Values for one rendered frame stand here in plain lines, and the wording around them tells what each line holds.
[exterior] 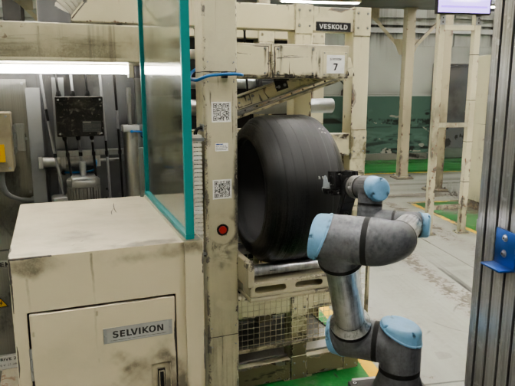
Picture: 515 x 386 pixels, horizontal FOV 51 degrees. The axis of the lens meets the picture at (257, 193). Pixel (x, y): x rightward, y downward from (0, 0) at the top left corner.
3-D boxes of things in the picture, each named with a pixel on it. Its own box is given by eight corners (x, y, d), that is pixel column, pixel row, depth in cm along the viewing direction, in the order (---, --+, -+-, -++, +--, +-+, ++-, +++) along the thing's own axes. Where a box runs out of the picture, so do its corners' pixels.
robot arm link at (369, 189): (369, 204, 160) (370, 175, 160) (349, 201, 171) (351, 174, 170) (391, 204, 163) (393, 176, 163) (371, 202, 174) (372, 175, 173)
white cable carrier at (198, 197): (195, 259, 208) (192, 135, 198) (192, 255, 212) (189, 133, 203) (206, 257, 209) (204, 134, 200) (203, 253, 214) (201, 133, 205)
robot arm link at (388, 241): (417, 224, 118) (432, 205, 164) (366, 220, 122) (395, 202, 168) (413, 276, 119) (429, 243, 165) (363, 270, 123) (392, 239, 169)
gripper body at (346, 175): (345, 169, 188) (364, 170, 177) (346, 194, 189) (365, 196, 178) (326, 171, 186) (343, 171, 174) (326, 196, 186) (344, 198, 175)
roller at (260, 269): (250, 278, 208) (250, 267, 207) (246, 275, 212) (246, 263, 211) (331, 268, 220) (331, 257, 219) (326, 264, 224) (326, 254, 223)
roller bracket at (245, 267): (247, 289, 204) (247, 264, 202) (217, 258, 241) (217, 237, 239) (256, 288, 205) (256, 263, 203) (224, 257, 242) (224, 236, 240)
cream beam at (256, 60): (221, 78, 223) (220, 41, 221) (204, 79, 247) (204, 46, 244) (349, 79, 245) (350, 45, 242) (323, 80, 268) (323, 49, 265)
